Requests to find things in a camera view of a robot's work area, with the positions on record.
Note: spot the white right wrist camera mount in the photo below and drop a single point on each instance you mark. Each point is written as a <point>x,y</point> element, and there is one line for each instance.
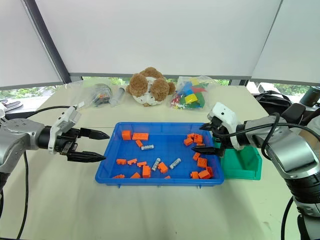
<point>225,112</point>

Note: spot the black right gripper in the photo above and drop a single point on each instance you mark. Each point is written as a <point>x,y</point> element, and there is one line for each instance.
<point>217,126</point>

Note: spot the dark objects on windowsill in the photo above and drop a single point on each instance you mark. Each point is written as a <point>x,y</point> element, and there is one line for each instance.
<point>11,105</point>

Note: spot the black padded device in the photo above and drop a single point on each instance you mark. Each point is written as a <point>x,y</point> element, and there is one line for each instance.
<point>296,112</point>

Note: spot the small orange building block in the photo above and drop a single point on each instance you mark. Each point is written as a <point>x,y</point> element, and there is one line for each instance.
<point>167,177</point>
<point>139,143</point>

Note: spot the dark cylindrical container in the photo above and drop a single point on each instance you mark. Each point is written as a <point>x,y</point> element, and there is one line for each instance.
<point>311,96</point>

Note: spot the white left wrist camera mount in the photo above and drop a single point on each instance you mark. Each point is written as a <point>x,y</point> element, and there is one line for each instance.
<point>65,120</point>

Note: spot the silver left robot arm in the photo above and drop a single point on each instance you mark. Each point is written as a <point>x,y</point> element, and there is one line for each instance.
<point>20,136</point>

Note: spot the empty clear plastic bag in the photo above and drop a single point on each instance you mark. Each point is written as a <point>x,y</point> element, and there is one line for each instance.
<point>77,95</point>

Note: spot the green plastic bin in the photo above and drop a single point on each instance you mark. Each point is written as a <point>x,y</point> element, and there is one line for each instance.
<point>240,165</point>

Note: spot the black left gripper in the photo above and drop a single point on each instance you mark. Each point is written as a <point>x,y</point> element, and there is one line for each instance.
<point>65,143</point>

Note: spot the bag of coloured blocks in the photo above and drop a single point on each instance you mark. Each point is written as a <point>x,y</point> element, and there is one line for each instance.
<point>192,96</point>

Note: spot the long orange building block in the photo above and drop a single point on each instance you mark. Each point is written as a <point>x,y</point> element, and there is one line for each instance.
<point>140,136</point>

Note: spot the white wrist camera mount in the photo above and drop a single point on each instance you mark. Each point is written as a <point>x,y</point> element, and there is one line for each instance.
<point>225,112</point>
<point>65,120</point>

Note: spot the clear bag of dark parts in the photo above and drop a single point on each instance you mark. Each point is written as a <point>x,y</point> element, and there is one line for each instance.
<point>101,96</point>

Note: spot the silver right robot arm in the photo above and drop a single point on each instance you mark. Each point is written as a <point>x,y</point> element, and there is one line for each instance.
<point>287,147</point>

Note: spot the black bag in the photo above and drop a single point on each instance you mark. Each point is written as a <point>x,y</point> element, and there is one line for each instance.
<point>271,100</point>

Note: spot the blue plastic tray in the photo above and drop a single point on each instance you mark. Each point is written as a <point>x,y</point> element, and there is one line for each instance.
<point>160,155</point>

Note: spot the brown and white plush toy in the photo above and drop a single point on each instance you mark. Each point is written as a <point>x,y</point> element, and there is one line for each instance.
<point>150,87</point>

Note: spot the flat orange building block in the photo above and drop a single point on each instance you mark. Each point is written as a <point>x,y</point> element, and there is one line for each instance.
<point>200,144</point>

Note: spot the dark window frame post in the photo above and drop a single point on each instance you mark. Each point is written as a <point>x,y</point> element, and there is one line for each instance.
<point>47,42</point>

